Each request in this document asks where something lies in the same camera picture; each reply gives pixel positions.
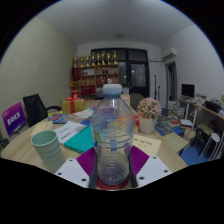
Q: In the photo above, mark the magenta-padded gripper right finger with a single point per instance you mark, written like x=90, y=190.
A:
x=153, y=170

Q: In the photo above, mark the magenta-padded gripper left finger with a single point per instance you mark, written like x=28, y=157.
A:
x=71, y=172

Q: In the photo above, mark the clear plastic water bottle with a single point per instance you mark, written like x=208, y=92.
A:
x=112, y=133

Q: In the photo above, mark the teal notebook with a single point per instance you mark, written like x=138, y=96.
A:
x=80, y=141

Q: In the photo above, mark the pale green ribbed cup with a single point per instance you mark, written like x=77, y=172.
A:
x=48, y=150

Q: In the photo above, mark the light wooden stool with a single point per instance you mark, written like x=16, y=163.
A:
x=176, y=141

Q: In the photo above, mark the white printed paper sheet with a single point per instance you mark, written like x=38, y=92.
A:
x=68, y=131

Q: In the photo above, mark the blue printed booklet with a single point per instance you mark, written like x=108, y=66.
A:
x=58, y=118

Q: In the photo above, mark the pink flowers in white pot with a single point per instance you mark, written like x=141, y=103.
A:
x=149, y=110

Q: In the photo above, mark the yellow gift box red ribbon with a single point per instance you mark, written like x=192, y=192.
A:
x=78, y=106

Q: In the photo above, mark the white round stool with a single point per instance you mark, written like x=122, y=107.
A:
x=213, y=137

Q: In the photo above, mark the black office chair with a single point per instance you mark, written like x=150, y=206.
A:
x=35, y=108

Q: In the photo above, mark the purple sign board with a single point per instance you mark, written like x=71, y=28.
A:
x=13, y=118

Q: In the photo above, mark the cluttered wooden side desk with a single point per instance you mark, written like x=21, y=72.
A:
x=208, y=108

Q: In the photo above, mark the black computer monitor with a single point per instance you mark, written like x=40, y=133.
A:
x=188, y=90

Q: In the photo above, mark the wooden shelf unit with trophies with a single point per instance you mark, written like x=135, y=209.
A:
x=95, y=80

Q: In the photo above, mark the dark framed glass door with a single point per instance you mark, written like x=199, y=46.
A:
x=136, y=75

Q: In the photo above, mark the white wall air conditioner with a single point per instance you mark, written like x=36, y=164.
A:
x=170, y=53

